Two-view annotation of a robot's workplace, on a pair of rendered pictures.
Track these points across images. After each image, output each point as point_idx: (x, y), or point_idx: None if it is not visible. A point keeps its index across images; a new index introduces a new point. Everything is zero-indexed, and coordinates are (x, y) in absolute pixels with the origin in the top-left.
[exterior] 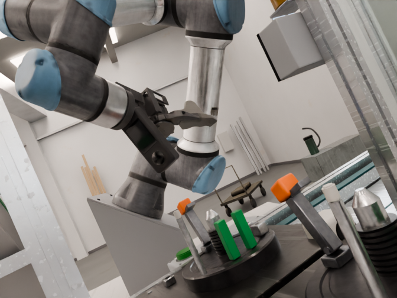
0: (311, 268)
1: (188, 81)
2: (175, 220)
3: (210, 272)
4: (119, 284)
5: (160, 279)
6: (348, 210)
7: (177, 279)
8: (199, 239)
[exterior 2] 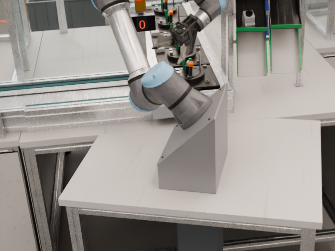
0: (182, 64)
1: (135, 31)
2: (169, 144)
3: (198, 68)
4: (237, 193)
5: (208, 93)
6: None
7: (204, 82)
8: (192, 73)
